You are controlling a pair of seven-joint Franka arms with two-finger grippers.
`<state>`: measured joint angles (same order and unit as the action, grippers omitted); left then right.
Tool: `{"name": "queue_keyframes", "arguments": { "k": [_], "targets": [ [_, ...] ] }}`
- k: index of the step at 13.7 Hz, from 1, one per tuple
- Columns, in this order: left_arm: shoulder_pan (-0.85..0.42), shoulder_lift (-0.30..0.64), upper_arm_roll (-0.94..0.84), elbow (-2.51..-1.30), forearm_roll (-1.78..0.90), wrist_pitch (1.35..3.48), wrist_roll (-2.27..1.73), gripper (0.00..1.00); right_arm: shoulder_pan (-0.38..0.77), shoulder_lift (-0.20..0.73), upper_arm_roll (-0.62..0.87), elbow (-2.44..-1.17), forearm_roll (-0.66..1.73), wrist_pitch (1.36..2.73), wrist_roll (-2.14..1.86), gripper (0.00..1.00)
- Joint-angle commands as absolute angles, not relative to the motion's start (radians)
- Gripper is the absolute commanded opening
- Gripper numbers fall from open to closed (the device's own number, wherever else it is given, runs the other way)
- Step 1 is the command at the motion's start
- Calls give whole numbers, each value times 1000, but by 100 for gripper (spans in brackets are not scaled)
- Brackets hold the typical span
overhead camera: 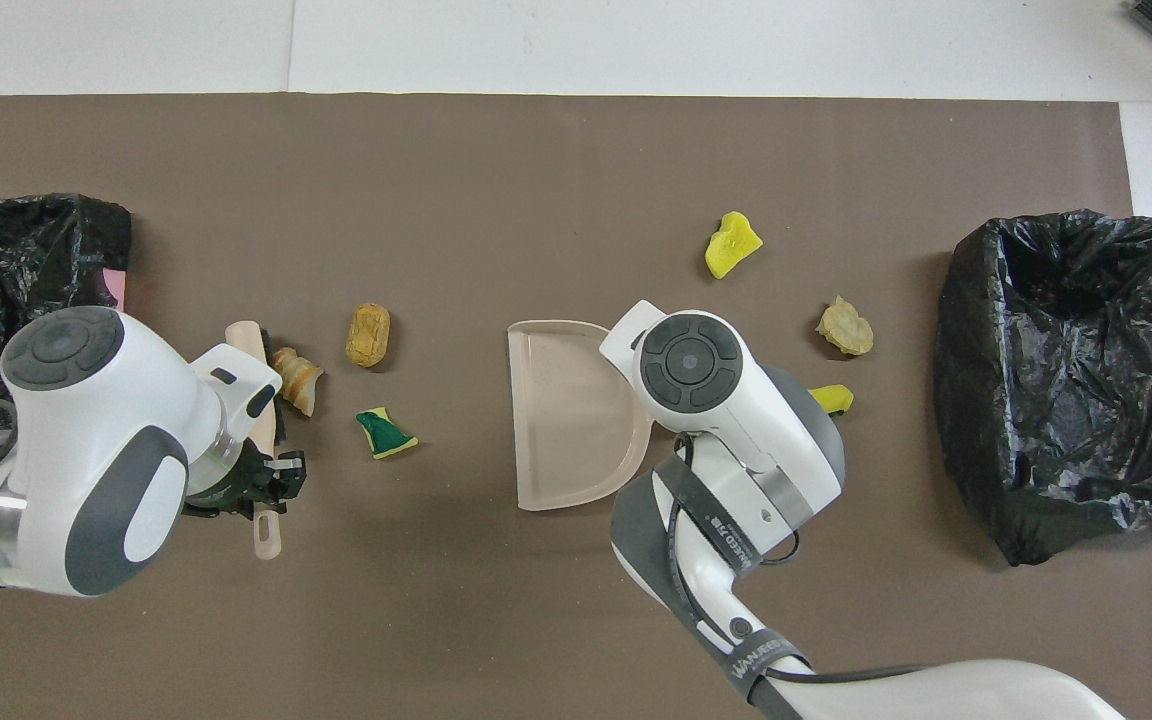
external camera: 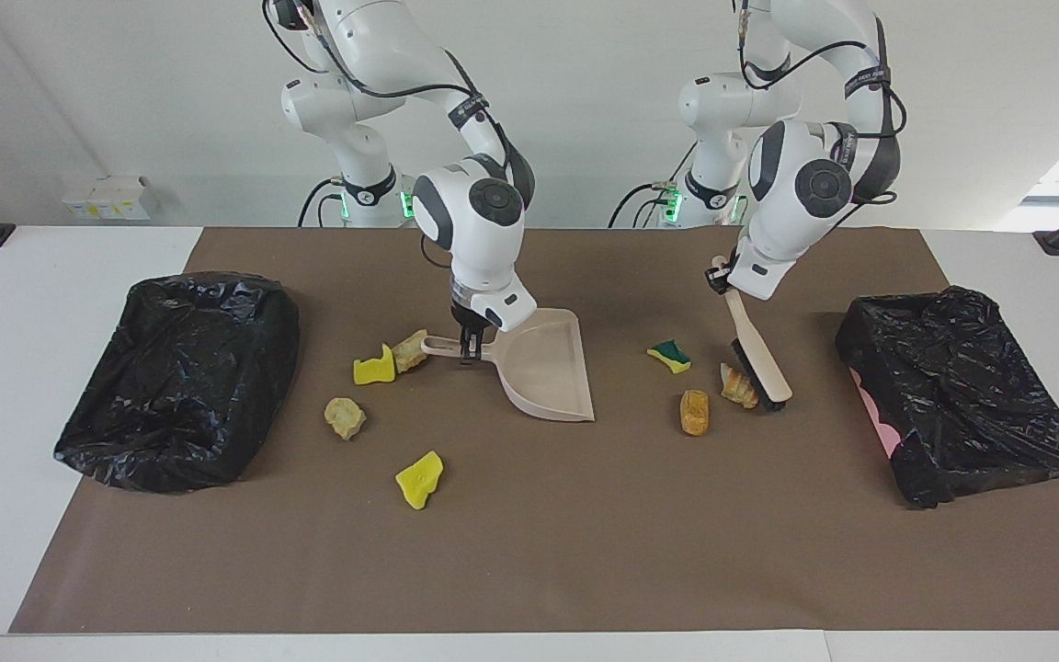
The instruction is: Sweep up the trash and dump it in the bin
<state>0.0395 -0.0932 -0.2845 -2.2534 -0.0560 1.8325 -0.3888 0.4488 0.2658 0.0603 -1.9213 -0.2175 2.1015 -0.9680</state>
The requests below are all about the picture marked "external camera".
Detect brown yellow sponge chunk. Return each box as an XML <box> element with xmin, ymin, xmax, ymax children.
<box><xmin>680</xmin><ymin>389</ymin><xmax>711</xmax><ymax>437</ymax></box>

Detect plain yellow sponge chunk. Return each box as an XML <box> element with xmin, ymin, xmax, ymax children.
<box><xmin>394</xmin><ymin>450</ymin><xmax>445</xmax><ymax>511</ymax></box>

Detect black left base cable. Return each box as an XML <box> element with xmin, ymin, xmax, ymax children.
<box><xmin>609</xmin><ymin>181</ymin><xmax>678</xmax><ymax>229</ymax></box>

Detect curved yellow green sponge piece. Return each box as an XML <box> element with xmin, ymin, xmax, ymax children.
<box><xmin>352</xmin><ymin>343</ymin><xmax>398</xmax><ymax>386</ymax></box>

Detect black right base cable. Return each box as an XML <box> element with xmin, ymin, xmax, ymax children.
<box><xmin>297</xmin><ymin>177</ymin><xmax>348</xmax><ymax>228</ymax></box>

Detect orange beige sponge chunk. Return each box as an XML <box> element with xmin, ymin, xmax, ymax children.
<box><xmin>720</xmin><ymin>362</ymin><xmax>760</xmax><ymax>410</ymax></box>

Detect rounded pale beige sponge chunk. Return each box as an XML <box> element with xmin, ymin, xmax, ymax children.
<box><xmin>324</xmin><ymin>397</ymin><xmax>368</xmax><ymax>441</ymax></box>

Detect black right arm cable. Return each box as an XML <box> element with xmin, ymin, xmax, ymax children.
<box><xmin>261</xmin><ymin>0</ymin><xmax>494</xmax><ymax>120</ymax></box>

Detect black base cable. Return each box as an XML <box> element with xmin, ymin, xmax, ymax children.
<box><xmin>297</xmin><ymin>177</ymin><xmax>348</xmax><ymax>228</ymax></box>
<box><xmin>609</xmin><ymin>181</ymin><xmax>678</xmax><ymax>229</ymax></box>

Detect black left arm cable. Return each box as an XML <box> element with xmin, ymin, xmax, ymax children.
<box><xmin>736</xmin><ymin>0</ymin><xmax>907</xmax><ymax>208</ymax></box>

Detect green yellow sponge wedge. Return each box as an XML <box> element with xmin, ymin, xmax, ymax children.
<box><xmin>647</xmin><ymin>339</ymin><xmax>692</xmax><ymax>375</ymax></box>

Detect beige brush with black bristles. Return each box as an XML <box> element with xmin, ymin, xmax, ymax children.
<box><xmin>712</xmin><ymin>256</ymin><xmax>794</xmax><ymax>413</ymax></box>

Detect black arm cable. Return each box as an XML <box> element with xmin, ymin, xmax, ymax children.
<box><xmin>736</xmin><ymin>0</ymin><xmax>907</xmax><ymax>208</ymax></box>
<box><xmin>261</xmin><ymin>0</ymin><xmax>494</xmax><ymax>120</ymax></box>

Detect black trash bag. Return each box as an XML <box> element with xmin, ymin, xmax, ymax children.
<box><xmin>53</xmin><ymin>270</ymin><xmax>301</xmax><ymax>495</ymax></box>
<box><xmin>835</xmin><ymin>285</ymin><xmax>1059</xmax><ymax>509</ymax></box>

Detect white wall outlet boxes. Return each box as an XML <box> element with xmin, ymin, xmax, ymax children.
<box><xmin>61</xmin><ymin>175</ymin><xmax>163</xmax><ymax>222</ymax></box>

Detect pink plastic bin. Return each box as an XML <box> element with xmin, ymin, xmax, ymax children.
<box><xmin>847</xmin><ymin>366</ymin><xmax>900</xmax><ymax>461</ymax></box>

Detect beige plastic dustpan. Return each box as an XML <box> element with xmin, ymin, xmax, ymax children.
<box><xmin>420</xmin><ymin>308</ymin><xmax>597</xmax><ymax>424</ymax></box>

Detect elongated pale beige sponge chunk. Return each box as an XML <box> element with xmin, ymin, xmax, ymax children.
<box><xmin>391</xmin><ymin>329</ymin><xmax>432</xmax><ymax>374</ymax></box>

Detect brown paper table mat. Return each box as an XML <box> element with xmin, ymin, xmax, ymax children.
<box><xmin>8</xmin><ymin>226</ymin><xmax>1059</xmax><ymax>634</ymax></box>

